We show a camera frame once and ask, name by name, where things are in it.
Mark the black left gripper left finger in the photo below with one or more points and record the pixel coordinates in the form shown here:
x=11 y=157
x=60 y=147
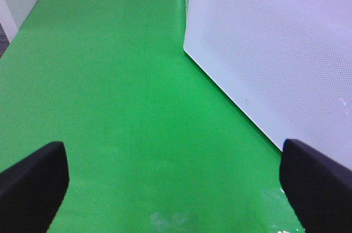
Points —
x=33 y=189

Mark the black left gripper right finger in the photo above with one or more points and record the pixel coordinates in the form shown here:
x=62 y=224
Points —
x=317 y=188

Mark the white microwave door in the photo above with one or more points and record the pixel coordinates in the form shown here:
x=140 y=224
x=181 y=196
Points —
x=285 y=63

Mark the clear tape patch centre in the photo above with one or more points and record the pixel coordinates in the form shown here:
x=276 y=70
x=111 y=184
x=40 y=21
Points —
x=278 y=215

